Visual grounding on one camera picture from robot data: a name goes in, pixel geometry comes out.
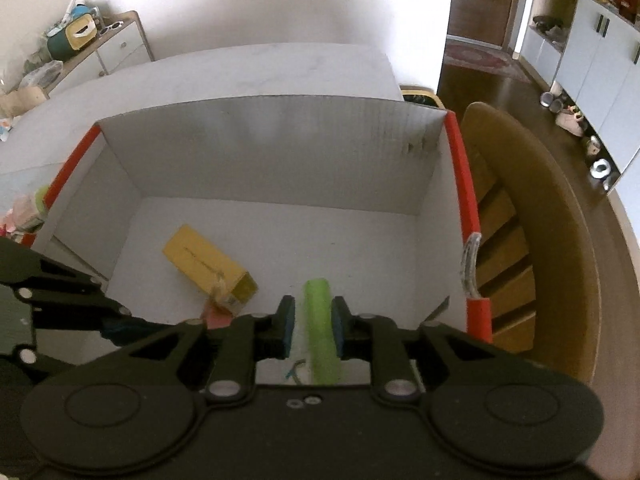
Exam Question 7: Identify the red and white cardboard box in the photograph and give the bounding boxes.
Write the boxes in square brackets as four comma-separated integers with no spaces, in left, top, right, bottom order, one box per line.
[30,95,496,391]

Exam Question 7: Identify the clear plastic bag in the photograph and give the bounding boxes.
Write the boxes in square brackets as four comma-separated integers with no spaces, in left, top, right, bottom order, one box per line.
[20,60,64,92]

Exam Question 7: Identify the yellow rectangular box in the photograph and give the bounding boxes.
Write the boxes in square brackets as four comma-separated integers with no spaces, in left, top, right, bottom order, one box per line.
[162,224,260,317]

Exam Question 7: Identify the wooden chair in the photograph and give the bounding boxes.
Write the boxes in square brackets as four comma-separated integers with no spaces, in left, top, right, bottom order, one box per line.
[460,102,601,382]
[400,85,446,111]

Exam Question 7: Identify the green plastic cylinder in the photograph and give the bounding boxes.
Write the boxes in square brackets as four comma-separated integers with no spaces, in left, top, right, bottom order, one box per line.
[301,277,346,386]

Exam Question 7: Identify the pink and green toy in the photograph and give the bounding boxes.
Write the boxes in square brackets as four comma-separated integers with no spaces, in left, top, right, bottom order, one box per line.
[0,185,51,247]

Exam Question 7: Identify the patterned red rug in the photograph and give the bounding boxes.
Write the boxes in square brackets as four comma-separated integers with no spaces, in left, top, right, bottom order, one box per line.
[444,40,526,79]

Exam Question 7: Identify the beige paper bag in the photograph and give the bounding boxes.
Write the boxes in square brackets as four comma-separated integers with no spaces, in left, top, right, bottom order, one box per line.
[0,87,49,117]

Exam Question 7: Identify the white hallway cabinet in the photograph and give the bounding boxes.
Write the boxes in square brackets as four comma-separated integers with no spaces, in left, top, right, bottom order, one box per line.
[520,0,640,192]

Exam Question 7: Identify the green and yellow tissue box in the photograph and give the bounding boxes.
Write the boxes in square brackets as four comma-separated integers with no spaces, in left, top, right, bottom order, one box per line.
[47,15,99,59]

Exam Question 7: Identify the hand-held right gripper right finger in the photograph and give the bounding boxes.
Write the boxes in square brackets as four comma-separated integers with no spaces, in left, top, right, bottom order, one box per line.
[332,296,521,403]

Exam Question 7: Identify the pink slippers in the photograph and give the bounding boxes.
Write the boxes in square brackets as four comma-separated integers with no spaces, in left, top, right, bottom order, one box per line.
[556,109,587,137]

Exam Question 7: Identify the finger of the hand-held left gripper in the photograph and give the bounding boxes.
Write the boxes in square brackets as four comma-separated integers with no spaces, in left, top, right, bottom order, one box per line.
[15,287,168,348]
[0,237,108,295]

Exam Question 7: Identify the white wooden sideboard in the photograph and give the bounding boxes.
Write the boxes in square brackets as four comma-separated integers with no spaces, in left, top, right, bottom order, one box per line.
[47,10,155,97]

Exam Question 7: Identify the dark wooden door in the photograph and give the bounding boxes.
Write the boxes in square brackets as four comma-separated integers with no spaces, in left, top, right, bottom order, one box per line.
[446,0,527,52]

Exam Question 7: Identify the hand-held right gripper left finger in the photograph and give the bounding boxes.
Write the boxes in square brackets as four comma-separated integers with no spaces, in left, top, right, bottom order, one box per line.
[115,296,297,405]

